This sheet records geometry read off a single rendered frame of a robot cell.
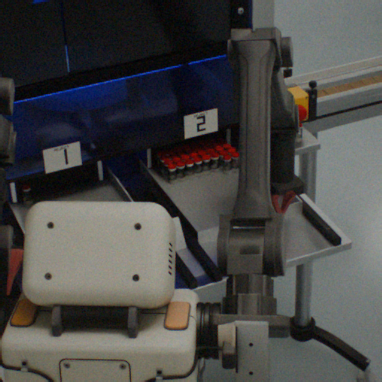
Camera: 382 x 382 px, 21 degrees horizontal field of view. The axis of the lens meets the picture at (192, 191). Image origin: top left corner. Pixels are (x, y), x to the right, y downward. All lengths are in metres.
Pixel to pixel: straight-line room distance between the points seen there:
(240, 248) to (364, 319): 1.86
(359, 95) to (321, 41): 2.52
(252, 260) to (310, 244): 0.68
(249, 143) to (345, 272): 2.01
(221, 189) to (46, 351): 1.03
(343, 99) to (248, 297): 1.27
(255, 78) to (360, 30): 3.72
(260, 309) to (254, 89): 0.37
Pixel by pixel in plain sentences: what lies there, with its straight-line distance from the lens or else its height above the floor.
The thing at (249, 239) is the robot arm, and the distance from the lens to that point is 1.55.
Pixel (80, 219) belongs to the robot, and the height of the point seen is 1.38.
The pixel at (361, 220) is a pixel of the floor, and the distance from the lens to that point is 3.84.
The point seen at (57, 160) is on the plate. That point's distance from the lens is 2.28.
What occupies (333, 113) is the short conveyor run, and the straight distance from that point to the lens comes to 2.70.
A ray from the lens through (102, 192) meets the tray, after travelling 2.40.
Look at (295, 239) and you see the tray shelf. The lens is 2.22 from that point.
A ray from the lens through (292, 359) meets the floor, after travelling 3.22.
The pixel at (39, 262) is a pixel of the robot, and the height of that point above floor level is 1.33.
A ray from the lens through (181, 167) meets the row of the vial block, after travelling 2.39.
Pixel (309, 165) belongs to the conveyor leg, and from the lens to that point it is 2.79.
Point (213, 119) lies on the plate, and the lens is 2.38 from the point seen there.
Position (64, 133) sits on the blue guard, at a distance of 2.26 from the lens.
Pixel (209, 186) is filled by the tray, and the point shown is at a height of 0.88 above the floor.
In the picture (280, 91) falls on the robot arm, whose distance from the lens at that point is 1.92.
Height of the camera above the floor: 2.18
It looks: 33 degrees down
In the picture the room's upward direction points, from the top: 2 degrees counter-clockwise
